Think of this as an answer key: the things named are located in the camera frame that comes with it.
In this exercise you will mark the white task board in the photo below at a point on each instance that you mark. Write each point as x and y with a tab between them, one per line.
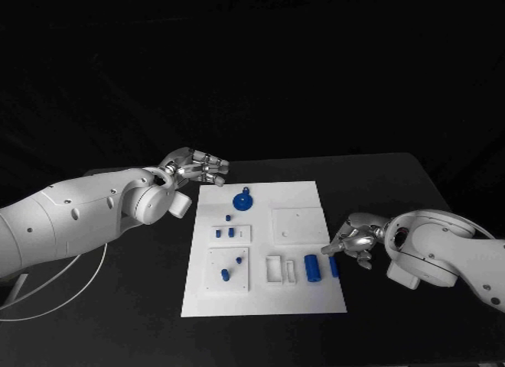
263	249

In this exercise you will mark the thin blue cylinder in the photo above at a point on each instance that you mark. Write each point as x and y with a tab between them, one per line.
334	266

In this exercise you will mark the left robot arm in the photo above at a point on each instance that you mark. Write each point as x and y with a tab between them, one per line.
71	212

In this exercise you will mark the blue gear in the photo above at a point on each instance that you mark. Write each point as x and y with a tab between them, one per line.
243	200

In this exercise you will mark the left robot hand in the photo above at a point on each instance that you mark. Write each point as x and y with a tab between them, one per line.
196	167

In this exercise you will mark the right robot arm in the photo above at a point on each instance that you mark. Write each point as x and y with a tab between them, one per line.
442	252

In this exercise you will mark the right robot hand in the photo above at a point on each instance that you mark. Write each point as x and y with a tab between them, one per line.
355	238

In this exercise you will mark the thick blue cylinder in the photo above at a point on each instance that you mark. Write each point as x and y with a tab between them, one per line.
312	268

